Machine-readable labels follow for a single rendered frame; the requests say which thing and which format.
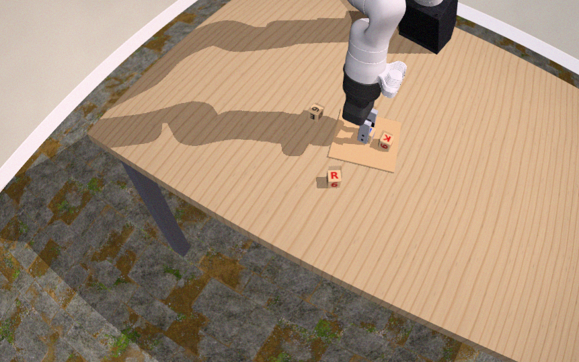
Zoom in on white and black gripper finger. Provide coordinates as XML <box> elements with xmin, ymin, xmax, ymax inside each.
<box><xmin>357</xmin><ymin>120</ymin><xmax>372</xmax><ymax>144</ymax></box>
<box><xmin>367</xmin><ymin>109</ymin><xmax>378</xmax><ymax>128</ymax></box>

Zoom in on beige letter block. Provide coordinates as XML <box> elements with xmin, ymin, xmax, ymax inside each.
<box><xmin>326</xmin><ymin>170</ymin><xmax>342</xmax><ymax>188</ymax></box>
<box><xmin>368</xmin><ymin>127</ymin><xmax>376</xmax><ymax>143</ymax></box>
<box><xmin>307</xmin><ymin>104</ymin><xmax>323</xmax><ymax>122</ymax></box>
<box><xmin>378</xmin><ymin>133</ymin><xmax>394</xmax><ymax>151</ymax></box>

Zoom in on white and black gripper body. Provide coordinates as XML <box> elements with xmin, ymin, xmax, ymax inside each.
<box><xmin>342</xmin><ymin>51</ymin><xmax>407</xmax><ymax>126</ymax></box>

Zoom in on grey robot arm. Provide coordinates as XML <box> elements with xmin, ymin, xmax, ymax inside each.
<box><xmin>348</xmin><ymin>0</ymin><xmax>443</xmax><ymax>63</ymax></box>

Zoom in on tan square mat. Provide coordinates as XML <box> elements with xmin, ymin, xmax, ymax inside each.
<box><xmin>328</xmin><ymin>108</ymin><xmax>401</xmax><ymax>173</ymax></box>

